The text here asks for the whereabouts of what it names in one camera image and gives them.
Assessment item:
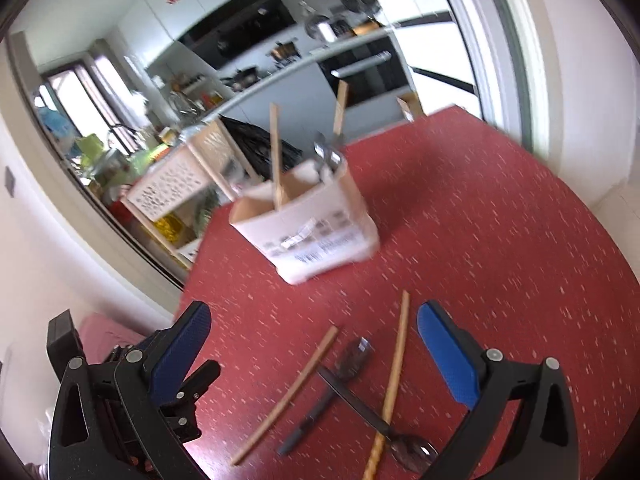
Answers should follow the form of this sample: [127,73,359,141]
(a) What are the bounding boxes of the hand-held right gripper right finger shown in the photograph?
[416,301,581,480]

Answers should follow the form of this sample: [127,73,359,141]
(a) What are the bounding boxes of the black wok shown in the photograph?
[220,67,262,92]

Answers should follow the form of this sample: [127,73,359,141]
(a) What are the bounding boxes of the black built-in oven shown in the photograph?
[317,35,409,109]

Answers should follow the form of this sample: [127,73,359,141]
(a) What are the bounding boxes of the wooden chopstick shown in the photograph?
[270,103,285,210]
[360,290,411,480]
[230,326,340,466]
[332,81,350,149]

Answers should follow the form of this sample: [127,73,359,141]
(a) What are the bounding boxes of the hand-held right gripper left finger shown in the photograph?
[47,301,212,480]

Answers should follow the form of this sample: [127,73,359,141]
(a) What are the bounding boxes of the gold foil bag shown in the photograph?
[154,214,187,247]

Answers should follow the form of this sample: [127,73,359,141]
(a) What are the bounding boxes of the blue hanging packet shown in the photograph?
[39,109,77,147]

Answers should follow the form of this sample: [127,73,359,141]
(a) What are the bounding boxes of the black range hood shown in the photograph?
[177,0,297,72]

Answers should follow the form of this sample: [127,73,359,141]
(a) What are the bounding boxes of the cream plastic utensil holder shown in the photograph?
[229,157,381,286]

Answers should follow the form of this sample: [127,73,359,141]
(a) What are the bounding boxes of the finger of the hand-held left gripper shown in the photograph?
[172,360,221,409]
[166,407,201,444]

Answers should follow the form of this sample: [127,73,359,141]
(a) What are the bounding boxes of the white wall cabinets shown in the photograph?
[117,0,361,68]

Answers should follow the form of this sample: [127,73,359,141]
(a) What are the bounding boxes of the cream plastic storage cart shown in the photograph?
[120,120,262,272]

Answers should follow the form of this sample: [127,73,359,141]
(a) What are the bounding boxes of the white rice cooker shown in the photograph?
[304,15,338,44]

